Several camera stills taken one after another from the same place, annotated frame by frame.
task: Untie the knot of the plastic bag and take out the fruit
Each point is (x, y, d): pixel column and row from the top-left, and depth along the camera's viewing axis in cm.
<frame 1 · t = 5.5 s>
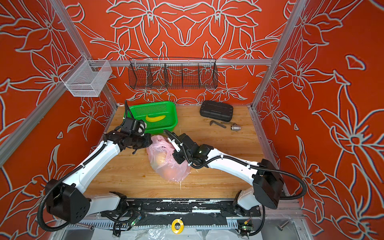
left hand: (151, 140, 81), fingers closed
right hand: (172, 150, 78), fingers closed
pink plastic bag: (161, 158, 80), point 12 cm above the table
green plastic basket: (157, 116, 112), point 3 cm above the table
yellow banana: (155, 119, 112), point 2 cm above the table
black plastic case: (216, 110, 112), point 6 cm above the table
black hex key: (217, 124, 109), on the table
metal drill chuck: (235, 127, 105), point 3 cm above the table

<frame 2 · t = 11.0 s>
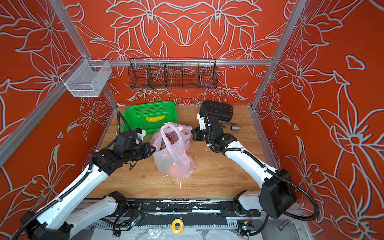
left hand: (156, 147, 73), fingers closed
right hand: (188, 130, 78), fingers closed
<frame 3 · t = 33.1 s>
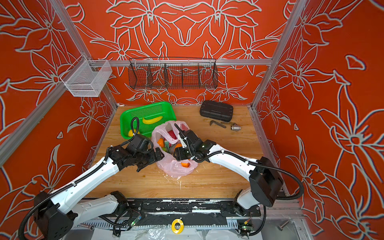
left hand: (158, 157, 77), fingers open
right hand: (173, 154, 78), fingers open
pink plastic bag: (165, 135, 79), point 21 cm above the table
orange fruit: (162, 141, 94), point 6 cm above the table
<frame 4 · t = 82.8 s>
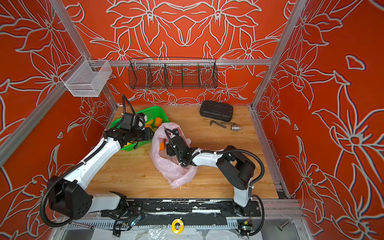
left hand: (152, 131, 81), fingers open
right hand: (167, 144, 88), fingers open
pink plastic bag: (168, 168, 79), point 10 cm above the table
orange fruit 2: (158, 121, 104), point 6 cm above the table
